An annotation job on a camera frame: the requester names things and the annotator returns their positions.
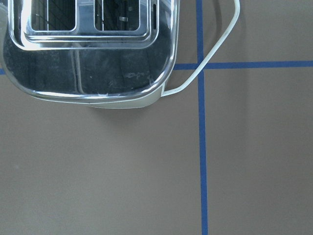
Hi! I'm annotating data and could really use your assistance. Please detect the white chrome toaster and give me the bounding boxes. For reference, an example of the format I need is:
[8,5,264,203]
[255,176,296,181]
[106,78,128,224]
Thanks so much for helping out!
[0,0,180,109]

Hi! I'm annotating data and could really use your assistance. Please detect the white toaster power cable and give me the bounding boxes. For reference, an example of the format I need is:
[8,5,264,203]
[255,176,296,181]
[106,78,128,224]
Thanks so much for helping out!
[161,0,241,96]

